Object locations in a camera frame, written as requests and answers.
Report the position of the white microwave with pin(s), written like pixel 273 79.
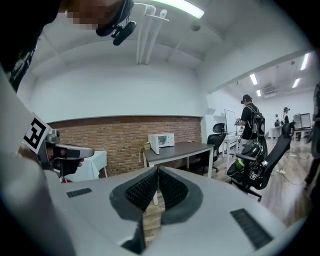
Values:
pixel 165 140

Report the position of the person's left hand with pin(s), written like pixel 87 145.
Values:
pixel 80 163

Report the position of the table with white cloth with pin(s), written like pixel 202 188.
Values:
pixel 96 162

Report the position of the grey desk with white legs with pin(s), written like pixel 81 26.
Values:
pixel 180 150

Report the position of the black head-mounted camera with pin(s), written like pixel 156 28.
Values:
pixel 122 31

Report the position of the small tan box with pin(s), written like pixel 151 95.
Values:
pixel 147 146

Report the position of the ceiling dome sensor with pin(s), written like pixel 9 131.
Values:
pixel 195 27

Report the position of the white ceiling pipes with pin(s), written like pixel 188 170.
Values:
pixel 145 37

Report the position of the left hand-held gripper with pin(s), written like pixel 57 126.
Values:
pixel 35 131

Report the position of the black mesh office chair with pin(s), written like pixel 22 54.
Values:
pixel 277 155

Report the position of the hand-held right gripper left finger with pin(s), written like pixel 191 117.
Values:
pixel 140 192

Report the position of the ceiling air conditioner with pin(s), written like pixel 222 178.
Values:
pixel 268 90

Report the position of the person's black shirt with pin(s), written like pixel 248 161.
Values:
pixel 22 37

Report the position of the long ceiling light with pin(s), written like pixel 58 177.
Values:
pixel 253 79
pixel 304 61
pixel 185 7
pixel 296 82

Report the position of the whiteboard on stand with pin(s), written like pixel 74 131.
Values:
pixel 230 121

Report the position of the black high-back office chair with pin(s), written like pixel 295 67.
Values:
pixel 215 142

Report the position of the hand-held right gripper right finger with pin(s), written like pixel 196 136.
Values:
pixel 177 192

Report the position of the black glossy helmet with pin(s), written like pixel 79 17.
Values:
pixel 251 151

